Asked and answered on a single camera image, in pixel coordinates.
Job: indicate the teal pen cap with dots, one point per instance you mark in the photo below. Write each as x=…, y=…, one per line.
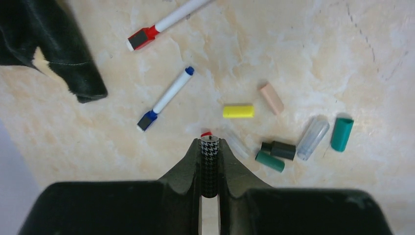
x=341, y=133

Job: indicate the pink pen cap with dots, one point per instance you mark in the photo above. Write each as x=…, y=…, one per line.
x=272, y=98

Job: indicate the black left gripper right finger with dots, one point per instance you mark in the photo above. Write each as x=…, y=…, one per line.
x=249, y=206

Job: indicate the yellow pen cap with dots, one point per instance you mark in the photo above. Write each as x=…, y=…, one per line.
x=238, y=111

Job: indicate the black pen cap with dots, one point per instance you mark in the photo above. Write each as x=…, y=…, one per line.
x=279, y=149

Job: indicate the clear pen cap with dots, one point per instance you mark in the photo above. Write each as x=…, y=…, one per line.
x=312, y=137
x=236, y=144

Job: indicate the dark green pen cap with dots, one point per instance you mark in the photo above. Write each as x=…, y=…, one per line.
x=270, y=161

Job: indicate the red pen cap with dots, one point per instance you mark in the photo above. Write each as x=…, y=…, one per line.
x=208, y=133

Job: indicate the red capped white marker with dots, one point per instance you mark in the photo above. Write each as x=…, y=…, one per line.
x=147, y=34

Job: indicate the black floral plush blanket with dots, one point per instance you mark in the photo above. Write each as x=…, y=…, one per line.
x=43, y=35

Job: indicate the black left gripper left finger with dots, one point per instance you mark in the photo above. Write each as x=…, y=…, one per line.
x=169, y=205

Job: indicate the houndstooth pen cap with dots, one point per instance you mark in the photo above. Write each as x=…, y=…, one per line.
x=209, y=150

